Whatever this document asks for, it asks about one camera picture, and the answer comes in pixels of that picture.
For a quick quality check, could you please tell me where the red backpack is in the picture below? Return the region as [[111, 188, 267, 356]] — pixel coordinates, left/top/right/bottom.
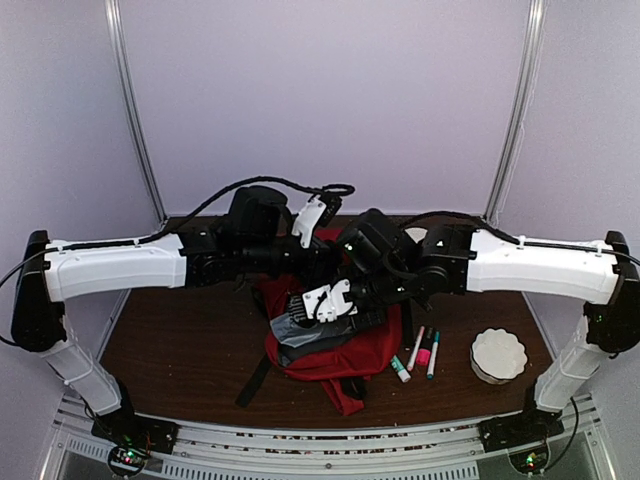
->
[[235, 303, 411, 416]]

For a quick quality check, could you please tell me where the grey pencil pouch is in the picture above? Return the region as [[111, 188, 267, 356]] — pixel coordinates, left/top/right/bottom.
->
[[270, 313, 356, 349]]

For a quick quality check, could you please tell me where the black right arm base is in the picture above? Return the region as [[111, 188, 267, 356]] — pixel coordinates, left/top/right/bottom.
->
[[477, 401, 564, 453]]

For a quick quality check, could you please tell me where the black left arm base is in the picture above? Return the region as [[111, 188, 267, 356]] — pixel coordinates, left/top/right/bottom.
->
[[85, 394, 179, 454]]

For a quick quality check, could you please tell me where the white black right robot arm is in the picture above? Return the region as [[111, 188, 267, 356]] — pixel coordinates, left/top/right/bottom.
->
[[329, 209, 639, 442]]

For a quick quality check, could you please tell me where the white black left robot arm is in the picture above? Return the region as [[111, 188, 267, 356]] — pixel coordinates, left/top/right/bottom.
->
[[7, 177, 354, 444]]

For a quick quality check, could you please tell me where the white green glue stick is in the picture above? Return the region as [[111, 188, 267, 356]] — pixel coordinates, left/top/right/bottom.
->
[[390, 355, 411, 383]]

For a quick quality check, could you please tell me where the white pink marker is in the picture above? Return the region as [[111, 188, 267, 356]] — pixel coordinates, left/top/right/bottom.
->
[[406, 325, 425, 372]]

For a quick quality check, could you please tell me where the black pink highlighter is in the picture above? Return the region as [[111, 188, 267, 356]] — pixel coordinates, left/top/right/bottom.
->
[[416, 326, 437, 366]]

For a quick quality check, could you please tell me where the white teal marker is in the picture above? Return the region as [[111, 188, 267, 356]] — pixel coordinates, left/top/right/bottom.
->
[[426, 331, 440, 380]]

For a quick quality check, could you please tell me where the white dark-rimmed bowl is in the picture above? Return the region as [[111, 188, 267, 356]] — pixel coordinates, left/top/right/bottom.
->
[[404, 227, 428, 243]]

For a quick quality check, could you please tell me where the white scalloped dish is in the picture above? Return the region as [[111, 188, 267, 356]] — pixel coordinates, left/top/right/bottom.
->
[[470, 328, 528, 385]]

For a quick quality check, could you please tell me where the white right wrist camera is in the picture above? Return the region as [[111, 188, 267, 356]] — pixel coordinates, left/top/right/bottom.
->
[[287, 279, 358, 328]]

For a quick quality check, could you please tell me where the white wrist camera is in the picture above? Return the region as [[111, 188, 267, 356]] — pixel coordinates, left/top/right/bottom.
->
[[291, 195, 342, 249], [287, 279, 358, 328]]

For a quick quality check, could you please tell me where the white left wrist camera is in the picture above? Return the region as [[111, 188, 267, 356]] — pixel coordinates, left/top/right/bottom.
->
[[291, 195, 342, 249]]

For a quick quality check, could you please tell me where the aluminium front rail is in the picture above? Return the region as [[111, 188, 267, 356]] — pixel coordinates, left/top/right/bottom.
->
[[36, 395, 622, 479]]

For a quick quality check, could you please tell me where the left aluminium frame post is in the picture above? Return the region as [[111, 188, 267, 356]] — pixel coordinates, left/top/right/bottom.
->
[[104, 0, 168, 225]]

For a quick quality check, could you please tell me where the aluminium frame post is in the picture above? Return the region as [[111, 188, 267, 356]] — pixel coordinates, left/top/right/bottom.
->
[[104, 0, 168, 225], [484, 0, 548, 225]]

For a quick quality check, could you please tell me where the right aluminium frame post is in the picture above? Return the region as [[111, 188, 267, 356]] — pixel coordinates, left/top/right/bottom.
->
[[484, 0, 548, 225]]

